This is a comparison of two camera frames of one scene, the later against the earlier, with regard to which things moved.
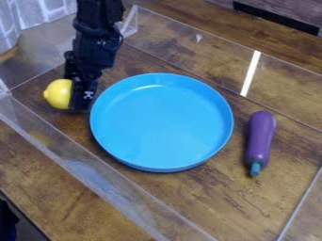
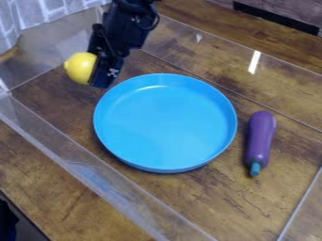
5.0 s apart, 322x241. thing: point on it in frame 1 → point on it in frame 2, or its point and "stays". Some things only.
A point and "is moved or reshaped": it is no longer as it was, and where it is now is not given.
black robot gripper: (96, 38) → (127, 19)
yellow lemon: (57, 93) is moved or reshaped
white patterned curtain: (20, 14) stays
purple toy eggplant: (259, 140) stays
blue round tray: (160, 122) stays
